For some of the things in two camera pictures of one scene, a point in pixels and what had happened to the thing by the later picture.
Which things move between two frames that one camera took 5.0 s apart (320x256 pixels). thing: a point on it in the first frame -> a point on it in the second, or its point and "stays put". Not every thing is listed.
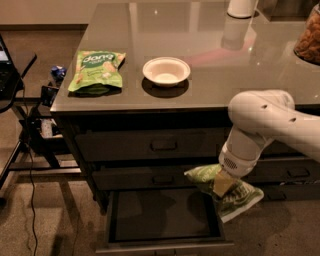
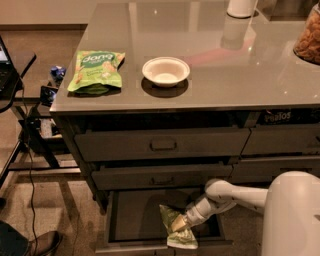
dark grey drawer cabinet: (145, 96) stays put
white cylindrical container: (241, 8) stays put
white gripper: (237, 164) -> (194, 215)
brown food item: (307, 46) stays put
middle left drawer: (159, 178) stays put
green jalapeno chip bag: (238, 196) -> (184, 238)
